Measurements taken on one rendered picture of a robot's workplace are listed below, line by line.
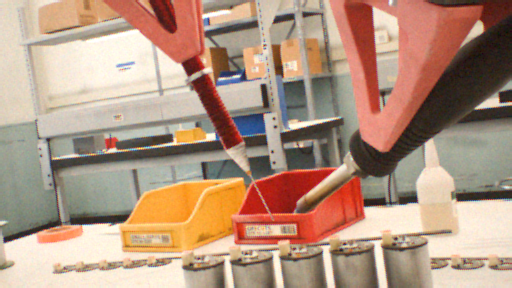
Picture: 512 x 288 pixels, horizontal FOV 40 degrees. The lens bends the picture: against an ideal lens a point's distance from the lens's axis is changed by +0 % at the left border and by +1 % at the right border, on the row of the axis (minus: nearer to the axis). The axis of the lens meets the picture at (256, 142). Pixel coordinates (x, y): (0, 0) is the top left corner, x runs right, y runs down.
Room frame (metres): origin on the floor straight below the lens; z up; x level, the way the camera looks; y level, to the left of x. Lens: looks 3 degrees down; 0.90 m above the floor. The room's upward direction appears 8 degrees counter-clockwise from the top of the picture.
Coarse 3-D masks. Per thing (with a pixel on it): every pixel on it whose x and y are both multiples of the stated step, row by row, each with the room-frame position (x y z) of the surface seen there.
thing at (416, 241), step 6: (396, 240) 0.38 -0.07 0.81; (414, 240) 0.37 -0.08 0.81; (420, 240) 0.37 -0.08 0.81; (426, 240) 0.37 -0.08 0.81; (384, 246) 0.37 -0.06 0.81; (390, 246) 0.37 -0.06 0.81; (396, 246) 0.37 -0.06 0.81; (402, 246) 0.36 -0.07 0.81; (408, 246) 0.36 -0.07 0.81; (414, 246) 0.36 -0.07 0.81
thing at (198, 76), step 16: (160, 0) 0.38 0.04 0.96; (160, 16) 0.38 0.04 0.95; (192, 64) 0.38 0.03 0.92; (192, 80) 0.38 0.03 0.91; (208, 80) 0.38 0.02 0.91; (208, 96) 0.38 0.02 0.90; (208, 112) 0.38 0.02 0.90; (224, 112) 0.38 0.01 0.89; (224, 128) 0.37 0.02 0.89; (224, 144) 0.38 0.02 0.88
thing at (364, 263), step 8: (352, 248) 0.38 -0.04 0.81; (336, 256) 0.37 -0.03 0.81; (344, 256) 0.37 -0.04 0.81; (352, 256) 0.37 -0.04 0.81; (360, 256) 0.37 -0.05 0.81; (368, 256) 0.37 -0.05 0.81; (336, 264) 0.37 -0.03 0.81; (344, 264) 0.37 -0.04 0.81; (352, 264) 0.37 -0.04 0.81; (360, 264) 0.37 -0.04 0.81; (368, 264) 0.37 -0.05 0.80; (376, 264) 0.38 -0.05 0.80; (336, 272) 0.37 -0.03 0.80; (344, 272) 0.37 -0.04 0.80; (352, 272) 0.37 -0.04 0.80; (360, 272) 0.37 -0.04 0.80; (368, 272) 0.37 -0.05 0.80; (376, 272) 0.38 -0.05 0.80; (336, 280) 0.38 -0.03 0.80; (344, 280) 0.37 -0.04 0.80; (352, 280) 0.37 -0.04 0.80; (360, 280) 0.37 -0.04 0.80; (368, 280) 0.37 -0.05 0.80; (376, 280) 0.37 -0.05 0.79
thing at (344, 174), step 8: (344, 160) 0.33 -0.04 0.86; (352, 160) 0.32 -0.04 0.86; (344, 168) 0.33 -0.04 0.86; (352, 168) 0.32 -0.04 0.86; (328, 176) 0.35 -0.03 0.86; (336, 176) 0.34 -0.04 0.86; (344, 176) 0.33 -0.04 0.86; (352, 176) 0.33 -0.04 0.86; (360, 176) 0.33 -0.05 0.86; (320, 184) 0.35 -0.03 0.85; (328, 184) 0.34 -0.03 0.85; (336, 184) 0.34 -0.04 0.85; (344, 184) 0.34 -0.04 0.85; (312, 192) 0.35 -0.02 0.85; (320, 192) 0.35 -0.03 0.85; (328, 192) 0.35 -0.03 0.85; (304, 200) 0.36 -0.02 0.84; (312, 200) 0.36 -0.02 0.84; (320, 200) 0.35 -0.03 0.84; (304, 208) 0.36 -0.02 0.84; (312, 208) 0.36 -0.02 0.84
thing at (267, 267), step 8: (248, 256) 0.39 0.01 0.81; (256, 256) 0.39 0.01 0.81; (232, 264) 0.39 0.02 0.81; (248, 264) 0.38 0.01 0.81; (256, 264) 0.38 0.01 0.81; (264, 264) 0.38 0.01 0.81; (272, 264) 0.39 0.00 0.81; (232, 272) 0.39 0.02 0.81; (240, 272) 0.38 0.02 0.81; (248, 272) 0.38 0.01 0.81; (256, 272) 0.38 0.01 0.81; (264, 272) 0.38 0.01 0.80; (272, 272) 0.39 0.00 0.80; (240, 280) 0.38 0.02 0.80; (248, 280) 0.38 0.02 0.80; (256, 280) 0.38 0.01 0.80; (264, 280) 0.38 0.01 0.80; (272, 280) 0.38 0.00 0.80
